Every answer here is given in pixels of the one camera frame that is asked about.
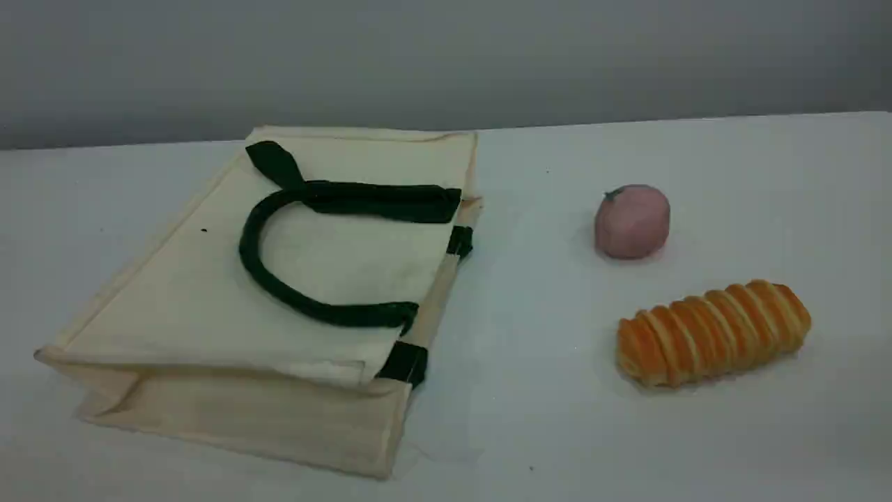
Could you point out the pink peach with green leaf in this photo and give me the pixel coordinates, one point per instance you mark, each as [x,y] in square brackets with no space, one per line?
[633,224]

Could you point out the long striped golden bread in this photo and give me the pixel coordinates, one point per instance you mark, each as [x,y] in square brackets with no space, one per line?
[711,333]

